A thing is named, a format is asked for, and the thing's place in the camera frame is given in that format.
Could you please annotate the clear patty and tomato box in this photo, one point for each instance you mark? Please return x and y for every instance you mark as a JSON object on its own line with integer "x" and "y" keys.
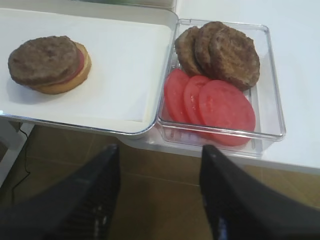
{"x": 264, "y": 98}

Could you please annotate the bottom bun on tray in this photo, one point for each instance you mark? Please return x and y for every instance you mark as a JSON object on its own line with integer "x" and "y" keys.
{"x": 59, "y": 88}

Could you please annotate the red tomato slice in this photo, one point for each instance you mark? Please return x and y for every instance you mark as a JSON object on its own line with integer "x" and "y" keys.
{"x": 174, "y": 95}
{"x": 224, "y": 106}
{"x": 191, "y": 98}

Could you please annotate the right brown patty in box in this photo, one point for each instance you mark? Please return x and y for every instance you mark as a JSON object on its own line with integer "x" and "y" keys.
{"x": 234, "y": 58}

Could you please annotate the left red tomato slice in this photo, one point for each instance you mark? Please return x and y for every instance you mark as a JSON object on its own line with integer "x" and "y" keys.
{"x": 174, "y": 95}

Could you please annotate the right red tomato slice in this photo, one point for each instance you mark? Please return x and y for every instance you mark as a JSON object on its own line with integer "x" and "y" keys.
{"x": 224, "y": 106}

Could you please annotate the middle brown patty in box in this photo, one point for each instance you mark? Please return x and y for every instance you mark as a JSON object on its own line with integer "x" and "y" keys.
{"x": 201, "y": 46}

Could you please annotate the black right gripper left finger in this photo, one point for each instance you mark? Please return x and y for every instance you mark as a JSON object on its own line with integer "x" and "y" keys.
{"x": 80, "y": 207}

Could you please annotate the tomato slice under patty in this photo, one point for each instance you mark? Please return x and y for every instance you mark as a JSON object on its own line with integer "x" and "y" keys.
{"x": 81, "y": 63}

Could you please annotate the left brown patty in box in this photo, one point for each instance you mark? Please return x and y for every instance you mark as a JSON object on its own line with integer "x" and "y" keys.
{"x": 185, "y": 50}

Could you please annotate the white paper liner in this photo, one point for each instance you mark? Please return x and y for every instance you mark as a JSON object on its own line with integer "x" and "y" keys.
{"x": 127, "y": 68}

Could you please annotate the brown patty on bun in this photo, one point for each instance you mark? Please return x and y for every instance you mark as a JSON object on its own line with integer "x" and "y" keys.
{"x": 44, "y": 60}

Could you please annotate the brown patty in box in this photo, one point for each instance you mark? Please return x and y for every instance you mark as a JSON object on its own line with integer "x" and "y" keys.
{"x": 234, "y": 58}
{"x": 201, "y": 46}
{"x": 185, "y": 50}

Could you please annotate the white square tray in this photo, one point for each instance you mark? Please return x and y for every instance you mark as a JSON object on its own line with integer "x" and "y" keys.
{"x": 103, "y": 11}

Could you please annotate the middle red tomato slice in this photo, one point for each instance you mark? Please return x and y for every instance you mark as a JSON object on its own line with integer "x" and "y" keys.
{"x": 191, "y": 98}

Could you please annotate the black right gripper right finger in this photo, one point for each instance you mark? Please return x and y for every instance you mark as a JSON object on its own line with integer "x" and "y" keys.
{"x": 238, "y": 207}

